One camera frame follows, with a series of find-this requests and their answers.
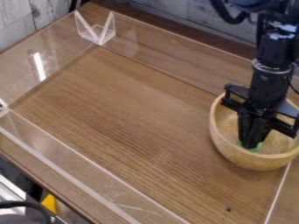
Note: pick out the brown wooden bowl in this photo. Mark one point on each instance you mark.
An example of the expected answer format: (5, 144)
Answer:
(277, 151)

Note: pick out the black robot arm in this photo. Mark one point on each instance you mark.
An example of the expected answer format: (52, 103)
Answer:
(276, 39)

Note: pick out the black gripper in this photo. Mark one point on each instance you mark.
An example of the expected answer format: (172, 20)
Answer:
(261, 112)

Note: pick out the yellow tag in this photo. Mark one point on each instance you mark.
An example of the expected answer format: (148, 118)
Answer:
(49, 203)

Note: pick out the clear acrylic tray wall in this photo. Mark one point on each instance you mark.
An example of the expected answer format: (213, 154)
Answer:
(84, 185)

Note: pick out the green rectangular block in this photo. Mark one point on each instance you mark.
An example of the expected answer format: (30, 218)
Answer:
(256, 149)

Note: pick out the clear acrylic corner bracket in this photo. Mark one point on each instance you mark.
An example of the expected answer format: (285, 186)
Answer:
(97, 34)

